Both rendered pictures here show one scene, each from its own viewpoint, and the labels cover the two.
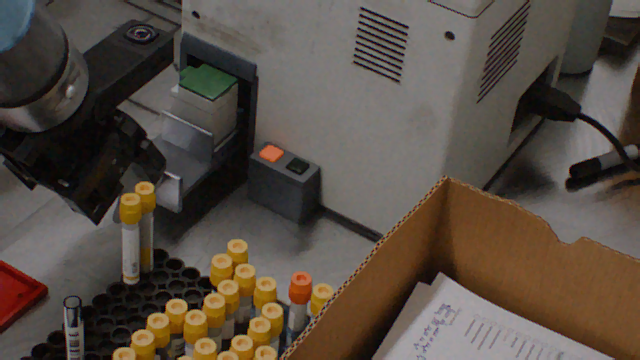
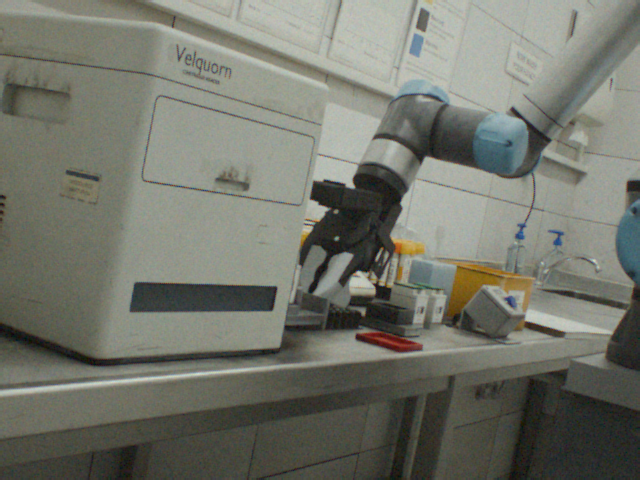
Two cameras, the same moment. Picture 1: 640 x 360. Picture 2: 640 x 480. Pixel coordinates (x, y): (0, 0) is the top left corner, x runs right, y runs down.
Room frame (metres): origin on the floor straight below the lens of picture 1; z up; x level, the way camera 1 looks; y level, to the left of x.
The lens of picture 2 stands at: (1.94, 0.25, 1.07)
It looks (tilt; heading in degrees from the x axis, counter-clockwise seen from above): 3 degrees down; 185
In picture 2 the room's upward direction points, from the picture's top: 11 degrees clockwise
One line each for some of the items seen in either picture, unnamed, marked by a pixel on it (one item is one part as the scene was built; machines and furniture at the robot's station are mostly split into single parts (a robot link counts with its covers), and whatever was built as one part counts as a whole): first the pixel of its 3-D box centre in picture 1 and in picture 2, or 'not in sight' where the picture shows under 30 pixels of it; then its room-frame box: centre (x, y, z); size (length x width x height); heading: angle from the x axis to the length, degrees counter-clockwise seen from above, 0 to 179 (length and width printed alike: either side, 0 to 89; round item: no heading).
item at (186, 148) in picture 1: (216, 120); (256, 303); (0.88, 0.10, 0.92); 0.21 x 0.07 x 0.05; 152
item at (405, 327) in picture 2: not in sight; (389, 317); (0.53, 0.25, 0.89); 0.09 x 0.05 x 0.04; 61
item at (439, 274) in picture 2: not in sight; (429, 291); (0.31, 0.31, 0.92); 0.10 x 0.07 x 0.10; 154
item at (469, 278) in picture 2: not in sight; (482, 296); (0.19, 0.41, 0.92); 0.13 x 0.13 x 0.10; 59
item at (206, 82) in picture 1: (205, 81); not in sight; (0.86, 0.11, 0.98); 0.05 x 0.04 x 0.01; 62
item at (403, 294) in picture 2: not in sight; (407, 306); (0.47, 0.28, 0.91); 0.05 x 0.04 x 0.07; 62
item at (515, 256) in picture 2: not in sight; (515, 252); (-1.19, 0.62, 0.97); 0.08 x 0.07 x 0.20; 156
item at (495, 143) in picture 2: not in sight; (483, 141); (0.67, 0.33, 1.16); 0.11 x 0.11 x 0.08; 67
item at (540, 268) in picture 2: not in sight; (571, 271); (-1.39, 0.84, 0.94); 0.24 x 0.17 x 0.14; 62
